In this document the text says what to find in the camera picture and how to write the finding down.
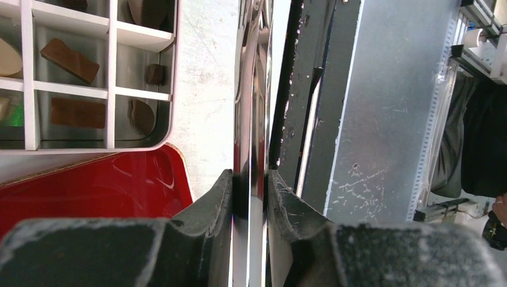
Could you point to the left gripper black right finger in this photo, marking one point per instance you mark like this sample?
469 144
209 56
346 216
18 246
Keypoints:
307 249

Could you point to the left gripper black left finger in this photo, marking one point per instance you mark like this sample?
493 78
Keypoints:
190 249

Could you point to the red plastic tray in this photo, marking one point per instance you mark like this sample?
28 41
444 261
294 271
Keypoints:
142 184

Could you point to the white divided chocolate box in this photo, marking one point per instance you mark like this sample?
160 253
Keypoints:
103 31

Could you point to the silver metal tongs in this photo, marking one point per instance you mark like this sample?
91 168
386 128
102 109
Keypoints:
251 123

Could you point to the dark chocolate piece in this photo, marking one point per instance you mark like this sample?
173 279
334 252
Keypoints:
78 113
155 74
141 116

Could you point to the dark square chocolate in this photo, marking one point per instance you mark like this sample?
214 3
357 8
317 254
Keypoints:
70 60
148 13

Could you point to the white oval chocolate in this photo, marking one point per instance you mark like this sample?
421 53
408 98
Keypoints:
11 61

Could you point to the person in dark clothes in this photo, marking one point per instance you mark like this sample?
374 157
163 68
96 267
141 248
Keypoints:
472 155

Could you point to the grey cable duct strip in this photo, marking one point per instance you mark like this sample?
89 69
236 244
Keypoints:
439 104

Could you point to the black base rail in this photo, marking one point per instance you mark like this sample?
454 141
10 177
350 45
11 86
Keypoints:
320 38

